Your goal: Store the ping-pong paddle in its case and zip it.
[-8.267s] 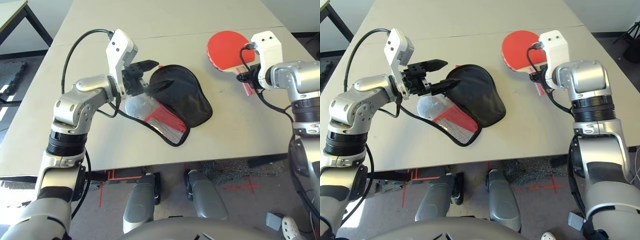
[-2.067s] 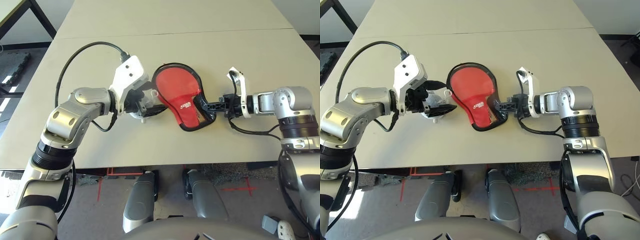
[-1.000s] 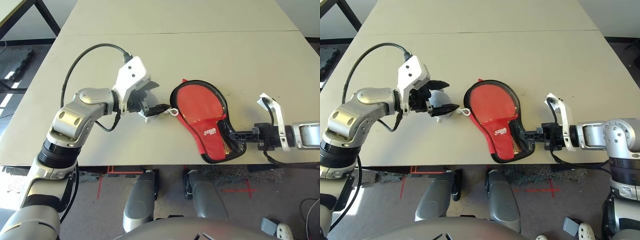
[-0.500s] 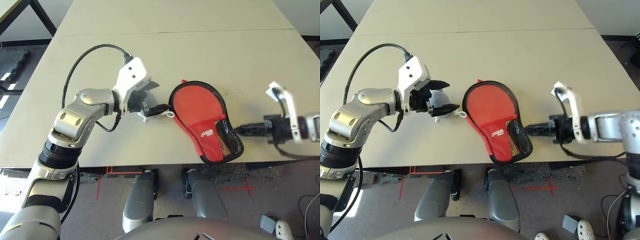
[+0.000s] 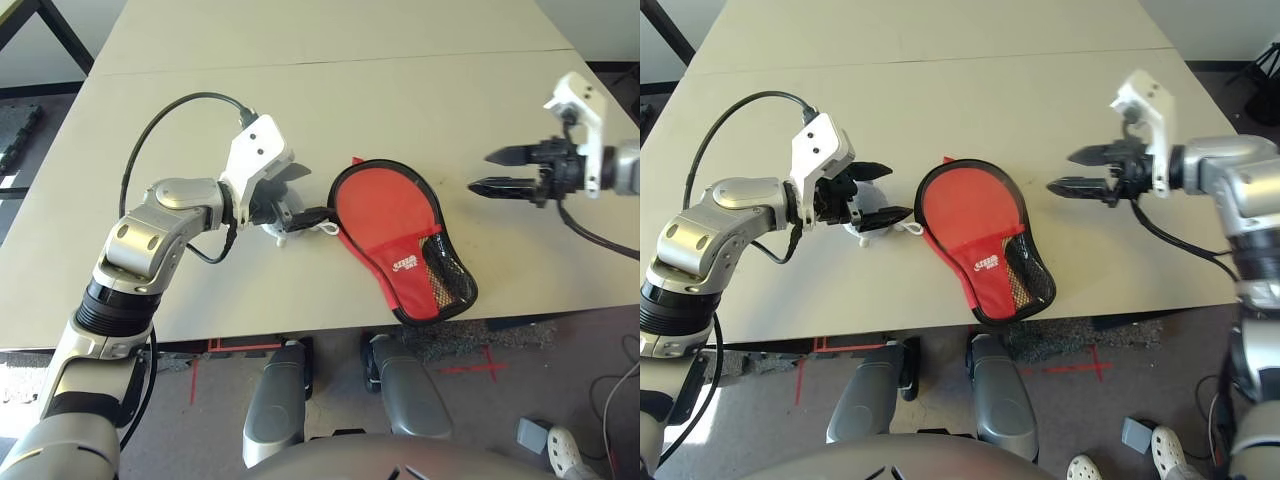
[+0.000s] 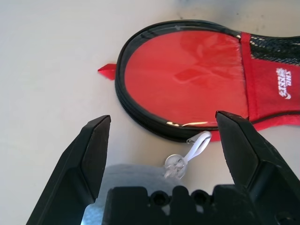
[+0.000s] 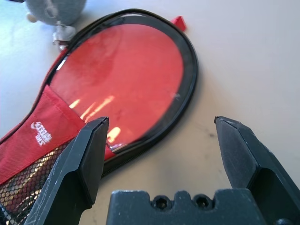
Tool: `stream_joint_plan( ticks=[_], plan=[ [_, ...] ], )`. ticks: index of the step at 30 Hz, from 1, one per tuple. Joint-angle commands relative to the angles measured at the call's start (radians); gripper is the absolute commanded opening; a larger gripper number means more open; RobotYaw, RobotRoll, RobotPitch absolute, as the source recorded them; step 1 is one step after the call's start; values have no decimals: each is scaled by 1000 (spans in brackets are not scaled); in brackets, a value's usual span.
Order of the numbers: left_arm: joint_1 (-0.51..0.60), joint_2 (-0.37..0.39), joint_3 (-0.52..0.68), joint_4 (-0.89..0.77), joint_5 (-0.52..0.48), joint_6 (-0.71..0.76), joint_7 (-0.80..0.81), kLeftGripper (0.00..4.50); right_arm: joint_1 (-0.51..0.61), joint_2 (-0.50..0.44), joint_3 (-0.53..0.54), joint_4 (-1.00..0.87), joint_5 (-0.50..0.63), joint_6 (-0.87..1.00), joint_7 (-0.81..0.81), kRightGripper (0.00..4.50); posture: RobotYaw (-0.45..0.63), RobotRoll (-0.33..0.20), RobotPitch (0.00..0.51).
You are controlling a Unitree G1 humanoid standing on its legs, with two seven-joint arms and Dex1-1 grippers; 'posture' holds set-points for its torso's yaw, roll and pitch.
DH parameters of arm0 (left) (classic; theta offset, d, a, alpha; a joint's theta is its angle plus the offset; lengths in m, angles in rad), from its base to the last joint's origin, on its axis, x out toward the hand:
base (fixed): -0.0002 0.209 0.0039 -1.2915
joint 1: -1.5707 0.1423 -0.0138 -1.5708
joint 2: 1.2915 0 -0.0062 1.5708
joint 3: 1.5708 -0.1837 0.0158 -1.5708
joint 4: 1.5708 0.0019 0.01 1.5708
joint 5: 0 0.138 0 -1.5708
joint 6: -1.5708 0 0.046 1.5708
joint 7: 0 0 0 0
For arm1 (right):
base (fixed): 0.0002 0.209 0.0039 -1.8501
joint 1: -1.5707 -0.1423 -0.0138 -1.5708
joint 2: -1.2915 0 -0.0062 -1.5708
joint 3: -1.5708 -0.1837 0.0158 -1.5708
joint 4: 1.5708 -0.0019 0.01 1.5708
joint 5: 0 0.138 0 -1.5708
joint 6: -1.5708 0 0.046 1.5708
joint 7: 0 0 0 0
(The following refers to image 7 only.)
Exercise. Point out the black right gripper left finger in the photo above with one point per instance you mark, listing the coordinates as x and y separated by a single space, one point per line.
68 168

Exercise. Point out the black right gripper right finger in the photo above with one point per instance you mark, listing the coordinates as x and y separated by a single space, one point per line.
239 152

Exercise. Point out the red black paddle case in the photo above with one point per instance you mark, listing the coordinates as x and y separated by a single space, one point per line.
23 145

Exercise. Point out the red ping-pong paddle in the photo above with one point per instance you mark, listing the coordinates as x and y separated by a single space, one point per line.
122 70

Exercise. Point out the grey plush zipper charm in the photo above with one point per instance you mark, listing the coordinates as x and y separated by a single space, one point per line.
61 11

